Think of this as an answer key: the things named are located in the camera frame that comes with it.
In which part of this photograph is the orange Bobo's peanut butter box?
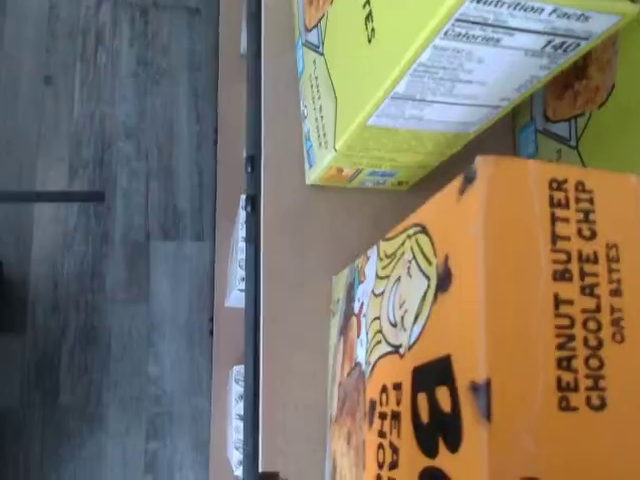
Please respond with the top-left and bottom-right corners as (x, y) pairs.
(327, 154), (640, 480)

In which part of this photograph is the black shelf beam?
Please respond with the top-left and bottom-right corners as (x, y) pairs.
(241, 0), (265, 480)

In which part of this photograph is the green Bobo's apple pie box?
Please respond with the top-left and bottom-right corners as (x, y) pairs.
(513, 34), (640, 177)
(296, 0), (632, 192)

